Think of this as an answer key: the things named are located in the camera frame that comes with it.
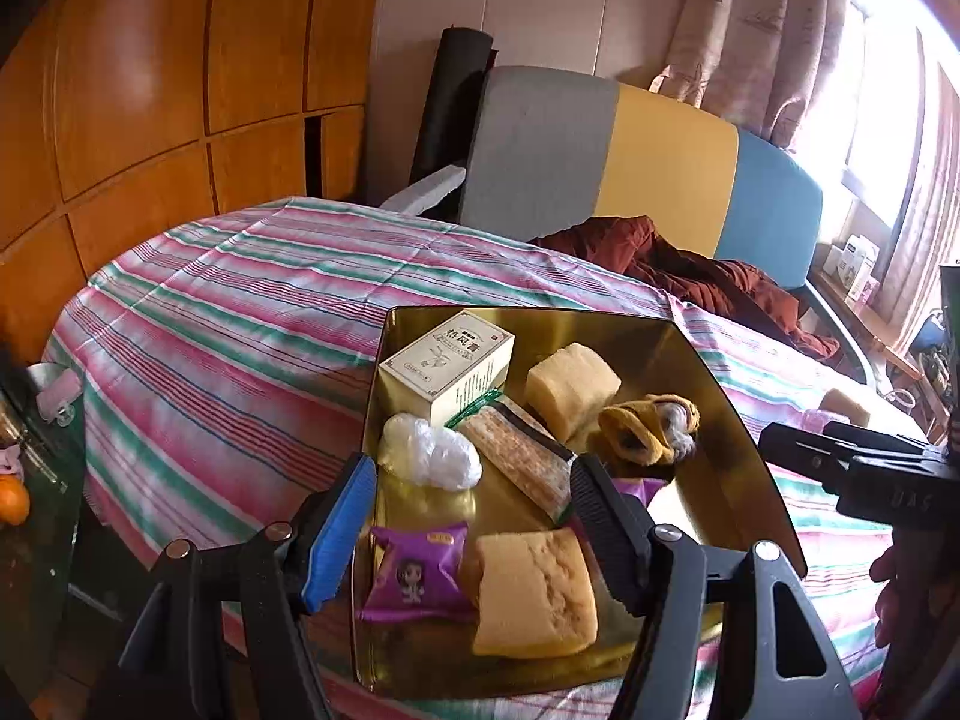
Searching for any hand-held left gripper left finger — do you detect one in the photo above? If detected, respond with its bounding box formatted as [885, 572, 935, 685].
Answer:
[112, 454, 377, 720]

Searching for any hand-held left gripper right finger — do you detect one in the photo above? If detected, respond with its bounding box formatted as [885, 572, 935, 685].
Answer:
[570, 454, 863, 720]

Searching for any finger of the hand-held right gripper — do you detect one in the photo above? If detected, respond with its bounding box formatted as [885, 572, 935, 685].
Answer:
[823, 421, 931, 458]
[757, 424, 854, 497]

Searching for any purple snack packet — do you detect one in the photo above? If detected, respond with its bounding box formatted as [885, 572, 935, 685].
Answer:
[611, 476, 668, 515]
[358, 521, 479, 625]

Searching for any large yellow sponge cake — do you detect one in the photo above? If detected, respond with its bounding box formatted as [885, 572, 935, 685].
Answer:
[471, 527, 599, 659]

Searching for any gold metal tray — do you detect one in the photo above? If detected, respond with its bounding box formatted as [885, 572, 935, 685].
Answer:
[351, 305, 809, 700]

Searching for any yellow plush toy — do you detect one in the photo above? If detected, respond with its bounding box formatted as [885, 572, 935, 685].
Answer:
[598, 392, 701, 466]

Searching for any green edged cracker packet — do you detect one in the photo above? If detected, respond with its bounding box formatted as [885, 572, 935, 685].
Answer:
[448, 388, 580, 524]

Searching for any white plastic bag ball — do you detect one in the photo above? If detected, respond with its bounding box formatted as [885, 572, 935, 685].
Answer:
[377, 412, 483, 491]

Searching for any small yellow sponge cake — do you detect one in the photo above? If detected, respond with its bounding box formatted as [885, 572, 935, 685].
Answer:
[523, 343, 623, 442]
[821, 388, 872, 427]

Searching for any cream medicine box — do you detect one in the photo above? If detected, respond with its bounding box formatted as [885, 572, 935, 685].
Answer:
[377, 310, 517, 428]

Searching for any person's right hand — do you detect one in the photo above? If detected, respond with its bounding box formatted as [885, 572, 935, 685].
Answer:
[870, 544, 905, 650]

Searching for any wooden desk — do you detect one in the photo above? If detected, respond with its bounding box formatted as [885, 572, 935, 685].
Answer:
[814, 270, 923, 383]

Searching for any white carton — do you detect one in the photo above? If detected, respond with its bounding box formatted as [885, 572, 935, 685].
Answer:
[823, 235, 880, 293]

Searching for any reddish brown blanket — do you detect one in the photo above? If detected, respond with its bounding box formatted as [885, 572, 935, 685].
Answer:
[529, 215, 841, 372]

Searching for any patterned beige curtain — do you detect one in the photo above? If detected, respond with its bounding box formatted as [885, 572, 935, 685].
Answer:
[874, 67, 960, 346]
[651, 0, 852, 151]

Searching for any striped bed sheet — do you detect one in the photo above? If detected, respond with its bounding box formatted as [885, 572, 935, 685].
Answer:
[41, 195, 946, 720]

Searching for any glass side table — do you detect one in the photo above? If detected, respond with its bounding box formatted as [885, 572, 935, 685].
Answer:
[0, 360, 85, 616]

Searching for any white plastic object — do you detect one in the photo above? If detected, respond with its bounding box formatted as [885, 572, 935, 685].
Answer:
[30, 362, 82, 422]

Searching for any orange fruit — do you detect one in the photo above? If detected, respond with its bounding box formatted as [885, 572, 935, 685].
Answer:
[0, 474, 31, 527]

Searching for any window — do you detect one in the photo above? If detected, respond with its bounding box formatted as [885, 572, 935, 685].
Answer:
[840, 0, 960, 226]

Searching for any black rolled mat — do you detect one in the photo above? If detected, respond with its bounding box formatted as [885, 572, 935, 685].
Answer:
[409, 26, 497, 188]

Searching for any wooden wardrobe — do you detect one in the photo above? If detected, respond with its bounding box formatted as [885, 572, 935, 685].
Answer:
[0, 0, 387, 350]

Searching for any grey bed side rail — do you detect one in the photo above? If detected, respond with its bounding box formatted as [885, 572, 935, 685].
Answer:
[801, 285, 890, 395]

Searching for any white bed side rail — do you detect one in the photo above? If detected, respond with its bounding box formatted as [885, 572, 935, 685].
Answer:
[379, 163, 466, 217]

